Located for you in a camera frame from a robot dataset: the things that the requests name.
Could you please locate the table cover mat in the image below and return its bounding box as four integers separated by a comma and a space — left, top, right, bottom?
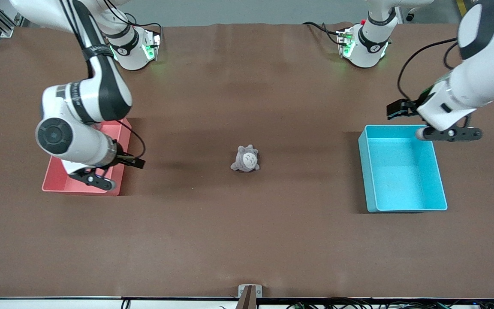
0, 22, 494, 300

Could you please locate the pink plastic box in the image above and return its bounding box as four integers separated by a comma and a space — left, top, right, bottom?
42, 120, 132, 197

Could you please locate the black arm base cable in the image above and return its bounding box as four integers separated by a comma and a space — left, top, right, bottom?
99, 0, 163, 39
302, 21, 343, 45

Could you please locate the grey plush toy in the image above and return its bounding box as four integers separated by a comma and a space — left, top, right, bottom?
230, 145, 260, 173

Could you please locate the black left arm base cable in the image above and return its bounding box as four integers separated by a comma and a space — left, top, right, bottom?
302, 21, 343, 45

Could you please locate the brown camera post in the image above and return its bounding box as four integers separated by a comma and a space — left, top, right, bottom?
235, 285, 257, 309

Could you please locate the black right arm base cable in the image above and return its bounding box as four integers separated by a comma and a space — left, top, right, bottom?
99, 0, 163, 39

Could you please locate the blue plastic box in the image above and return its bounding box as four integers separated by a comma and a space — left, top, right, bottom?
358, 124, 448, 213

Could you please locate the small metal bracket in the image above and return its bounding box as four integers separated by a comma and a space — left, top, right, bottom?
238, 284, 263, 298

